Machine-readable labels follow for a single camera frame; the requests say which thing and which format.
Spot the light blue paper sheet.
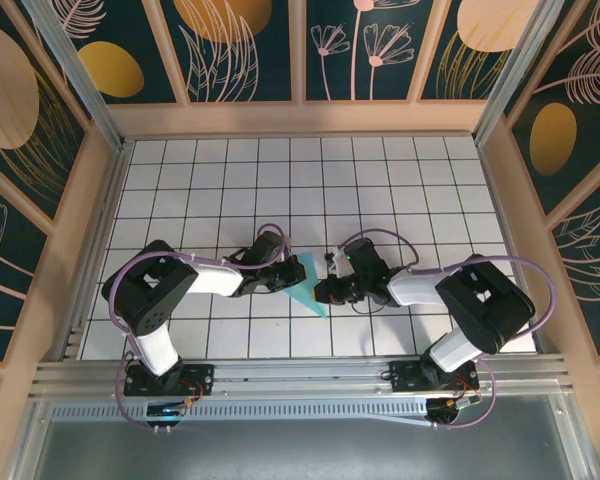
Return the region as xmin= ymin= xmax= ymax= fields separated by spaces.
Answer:
xmin=281 ymin=251 xmax=330 ymax=320

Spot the purple cable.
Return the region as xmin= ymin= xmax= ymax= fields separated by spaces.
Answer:
xmin=340 ymin=227 xmax=554 ymax=432
xmin=109 ymin=222 xmax=289 ymax=432

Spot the aluminium mounting rail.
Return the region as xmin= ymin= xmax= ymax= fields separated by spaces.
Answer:
xmin=28 ymin=353 xmax=572 ymax=401

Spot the perforated metal cable tray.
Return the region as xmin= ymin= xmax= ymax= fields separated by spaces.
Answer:
xmin=49 ymin=403 xmax=434 ymax=422

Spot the small circuit board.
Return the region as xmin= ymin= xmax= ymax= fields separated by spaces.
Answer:
xmin=426 ymin=396 xmax=483 ymax=426
xmin=146 ymin=399 xmax=190 ymax=420

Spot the aluminium side rail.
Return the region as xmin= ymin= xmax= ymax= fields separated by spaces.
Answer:
xmin=58 ymin=139 xmax=131 ymax=362

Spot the grey metal sheet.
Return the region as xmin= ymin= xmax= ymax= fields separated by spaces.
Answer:
xmin=29 ymin=392 xmax=581 ymax=480

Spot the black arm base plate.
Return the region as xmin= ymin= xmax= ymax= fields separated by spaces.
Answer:
xmin=123 ymin=363 xmax=216 ymax=397
xmin=388 ymin=359 xmax=481 ymax=394

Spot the aluminium corner post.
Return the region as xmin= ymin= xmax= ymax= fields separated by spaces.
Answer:
xmin=22 ymin=0 xmax=127 ymax=151
xmin=472 ymin=0 xmax=564 ymax=146

